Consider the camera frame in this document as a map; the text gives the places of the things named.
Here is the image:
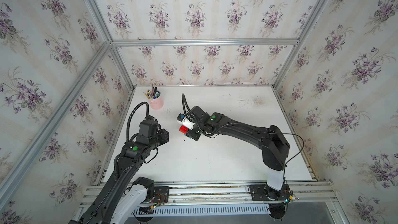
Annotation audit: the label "red long lego brick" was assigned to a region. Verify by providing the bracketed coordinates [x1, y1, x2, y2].
[179, 125, 190, 135]

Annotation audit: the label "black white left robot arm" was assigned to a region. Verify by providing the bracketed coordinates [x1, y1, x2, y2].
[69, 116, 169, 224]

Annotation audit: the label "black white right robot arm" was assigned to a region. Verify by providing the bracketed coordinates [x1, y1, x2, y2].
[177, 106, 290, 192]

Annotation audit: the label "pink pen cup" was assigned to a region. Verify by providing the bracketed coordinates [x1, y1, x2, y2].
[149, 96, 164, 110]

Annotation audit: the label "pens in cup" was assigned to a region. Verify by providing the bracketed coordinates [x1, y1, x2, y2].
[144, 85, 161, 100]

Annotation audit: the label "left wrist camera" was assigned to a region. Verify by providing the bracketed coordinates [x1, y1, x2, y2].
[136, 119, 161, 143]

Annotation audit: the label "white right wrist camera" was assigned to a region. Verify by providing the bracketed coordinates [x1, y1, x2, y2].
[177, 114, 195, 130]

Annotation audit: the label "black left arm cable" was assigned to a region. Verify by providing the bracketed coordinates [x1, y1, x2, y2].
[125, 101, 150, 142]

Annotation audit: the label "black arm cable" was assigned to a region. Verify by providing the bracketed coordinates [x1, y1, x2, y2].
[125, 101, 150, 142]
[267, 132, 305, 181]

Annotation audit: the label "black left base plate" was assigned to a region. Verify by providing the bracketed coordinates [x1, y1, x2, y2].
[142, 186, 170, 206]

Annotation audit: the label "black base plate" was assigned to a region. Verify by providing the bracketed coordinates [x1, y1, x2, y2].
[142, 186, 170, 206]
[248, 184, 293, 202]

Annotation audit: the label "aluminium mounting rail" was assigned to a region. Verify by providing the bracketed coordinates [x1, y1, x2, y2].
[79, 180, 338, 208]

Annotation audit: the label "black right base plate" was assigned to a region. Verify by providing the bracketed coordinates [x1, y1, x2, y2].
[248, 184, 293, 202]

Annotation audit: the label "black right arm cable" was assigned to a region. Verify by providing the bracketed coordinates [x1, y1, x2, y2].
[267, 132, 305, 181]

